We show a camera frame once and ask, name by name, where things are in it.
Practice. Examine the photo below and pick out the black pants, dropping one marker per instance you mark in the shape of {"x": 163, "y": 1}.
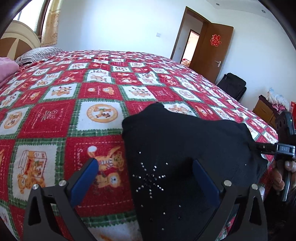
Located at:
{"x": 160, "y": 148}

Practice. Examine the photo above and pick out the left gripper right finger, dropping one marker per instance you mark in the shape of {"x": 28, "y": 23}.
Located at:
{"x": 250, "y": 220}

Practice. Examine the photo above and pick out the black folding chair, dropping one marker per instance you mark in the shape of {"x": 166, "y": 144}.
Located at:
{"x": 233, "y": 85}

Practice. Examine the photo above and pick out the cream wooden headboard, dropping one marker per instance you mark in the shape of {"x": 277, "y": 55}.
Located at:
{"x": 17, "y": 40}

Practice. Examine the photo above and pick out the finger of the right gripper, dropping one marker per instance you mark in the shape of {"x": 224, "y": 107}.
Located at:
{"x": 255, "y": 147}

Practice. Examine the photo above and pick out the red paper door decoration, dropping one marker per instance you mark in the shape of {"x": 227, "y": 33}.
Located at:
{"x": 215, "y": 40}

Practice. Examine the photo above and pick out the red patterned bedspread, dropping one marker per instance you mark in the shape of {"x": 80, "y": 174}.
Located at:
{"x": 60, "y": 111}

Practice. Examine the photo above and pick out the pink folded blanket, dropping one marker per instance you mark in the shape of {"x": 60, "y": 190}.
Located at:
{"x": 7, "y": 68}

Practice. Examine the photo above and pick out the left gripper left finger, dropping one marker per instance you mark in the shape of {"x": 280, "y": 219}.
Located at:
{"x": 40, "y": 222}

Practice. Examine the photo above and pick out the window with brown frame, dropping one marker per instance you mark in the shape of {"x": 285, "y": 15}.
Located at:
{"x": 33, "y": 15}

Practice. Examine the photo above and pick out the brown wooden door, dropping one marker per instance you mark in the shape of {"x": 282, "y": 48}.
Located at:
{"x": 207, "y": 60}

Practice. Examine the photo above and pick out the striped pillow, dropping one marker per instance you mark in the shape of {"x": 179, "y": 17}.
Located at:
{"x": 37, "y": 54}

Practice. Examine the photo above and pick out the yellow right curtain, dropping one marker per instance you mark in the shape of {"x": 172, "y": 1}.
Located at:
{"x": 50, "y": 26}

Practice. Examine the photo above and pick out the wooden cabinet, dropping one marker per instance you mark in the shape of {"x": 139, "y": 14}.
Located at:
{"x": 266, "y": 111}

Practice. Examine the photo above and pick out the right hand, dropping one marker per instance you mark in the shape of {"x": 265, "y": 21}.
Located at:
{"x": 277, "y": 175}

